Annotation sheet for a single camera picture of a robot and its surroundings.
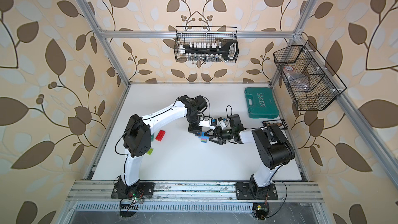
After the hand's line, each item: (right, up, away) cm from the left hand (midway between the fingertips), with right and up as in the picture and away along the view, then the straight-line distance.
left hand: (201, 131), depth 85 cm
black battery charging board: (+41, +2, +11) cm, 42 cm away
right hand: (+4, -4, +3) cm, 6 cm away
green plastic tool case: (+40, +15, +17) cm, 46 cm away
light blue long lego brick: (+1, -3, -1) cm, 3 cm away
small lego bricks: (+1, -6, +3) cm, 7 cm away
